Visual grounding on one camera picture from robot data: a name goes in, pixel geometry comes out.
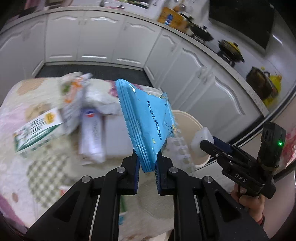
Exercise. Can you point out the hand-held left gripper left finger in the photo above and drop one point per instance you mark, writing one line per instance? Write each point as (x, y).
(137, 178)

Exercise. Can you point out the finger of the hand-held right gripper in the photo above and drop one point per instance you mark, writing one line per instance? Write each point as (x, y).
(214, 150)
(223, 143)

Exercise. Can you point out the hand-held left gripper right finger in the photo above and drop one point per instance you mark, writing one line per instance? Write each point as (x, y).
(158, 180)

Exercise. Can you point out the white square block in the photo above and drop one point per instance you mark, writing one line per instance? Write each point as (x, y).
(201, 138)

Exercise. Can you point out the beige round bin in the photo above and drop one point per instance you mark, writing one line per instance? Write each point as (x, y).
(187, 118)

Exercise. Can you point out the blue snack packet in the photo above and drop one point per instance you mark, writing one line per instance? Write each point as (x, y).
(148, 120)

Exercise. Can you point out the person's right hand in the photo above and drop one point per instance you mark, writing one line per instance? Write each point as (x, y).
(253, 206)

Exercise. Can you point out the clear plastic blister strip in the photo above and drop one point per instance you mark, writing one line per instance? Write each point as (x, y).
(180, 150)

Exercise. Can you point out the dark kettle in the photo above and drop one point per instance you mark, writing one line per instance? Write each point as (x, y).
(257, 81)

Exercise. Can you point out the white plastic bag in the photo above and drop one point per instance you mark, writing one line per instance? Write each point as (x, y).
(99, 97)

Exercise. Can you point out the printed tablecloth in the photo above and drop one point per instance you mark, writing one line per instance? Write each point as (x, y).
(46, 173)

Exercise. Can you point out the yellow pot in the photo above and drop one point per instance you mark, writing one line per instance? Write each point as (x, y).
(230, 51)

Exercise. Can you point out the white and orange packet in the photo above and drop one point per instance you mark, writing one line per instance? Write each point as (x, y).
(71, 99)

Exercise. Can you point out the green and white carton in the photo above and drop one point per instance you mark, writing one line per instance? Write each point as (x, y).
(34, 132)

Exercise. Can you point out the black wok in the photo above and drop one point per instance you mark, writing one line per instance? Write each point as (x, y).
(200, 32)

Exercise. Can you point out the black range hood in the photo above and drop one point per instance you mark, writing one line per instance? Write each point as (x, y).
(242, 18)

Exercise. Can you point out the cardboard box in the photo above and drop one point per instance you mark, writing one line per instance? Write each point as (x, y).
(172, 18)

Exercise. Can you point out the white kitchen cabinets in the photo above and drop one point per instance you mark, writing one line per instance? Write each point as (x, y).
(92, 37)

